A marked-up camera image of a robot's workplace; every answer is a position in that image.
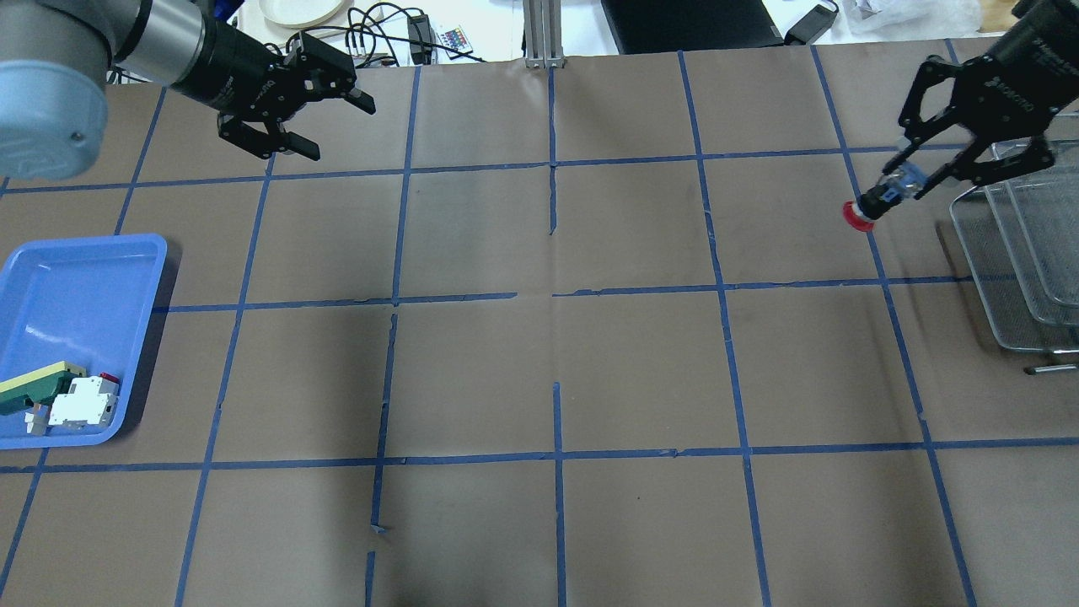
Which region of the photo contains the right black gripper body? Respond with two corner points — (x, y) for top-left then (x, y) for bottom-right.
(898, 1), (1078, 187)

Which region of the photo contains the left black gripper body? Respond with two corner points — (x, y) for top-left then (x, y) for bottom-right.
(199, 22), (358, 157)

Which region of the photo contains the red emergency push button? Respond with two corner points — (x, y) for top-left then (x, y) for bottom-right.
(841, 162), (927, 232)

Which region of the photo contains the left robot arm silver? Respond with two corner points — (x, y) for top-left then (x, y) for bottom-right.
(1, 1), (375, 180)

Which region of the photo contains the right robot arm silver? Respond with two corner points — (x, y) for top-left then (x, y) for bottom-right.
(882, 1), (1078, 197)

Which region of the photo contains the beige square tray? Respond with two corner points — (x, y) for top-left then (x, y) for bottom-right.
(230, 1), (390, 59)

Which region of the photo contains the beige round plate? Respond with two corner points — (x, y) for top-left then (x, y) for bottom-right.
(258, 0), (349, 30)

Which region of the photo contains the colourful remote control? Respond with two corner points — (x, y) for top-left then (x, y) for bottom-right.
(437, 27), (473, 54)

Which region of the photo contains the black power adapter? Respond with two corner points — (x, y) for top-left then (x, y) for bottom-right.
(782, 3), (841, 46)

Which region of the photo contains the blue plastic tray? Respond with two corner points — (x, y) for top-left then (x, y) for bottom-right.
(1, 234), (169, 450)

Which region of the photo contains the black laptop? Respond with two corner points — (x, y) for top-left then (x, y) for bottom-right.
(601, 1), (786, 55)

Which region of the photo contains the white circuit breaker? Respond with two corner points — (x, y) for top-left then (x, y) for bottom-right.
(47, 375), (120, 429)

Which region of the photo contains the green yellow terminal block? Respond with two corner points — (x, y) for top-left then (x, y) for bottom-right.
(1, 361), (86, 416)

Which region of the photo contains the aluminium frame post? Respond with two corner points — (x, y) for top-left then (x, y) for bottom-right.
(523, 0), (566, 69)

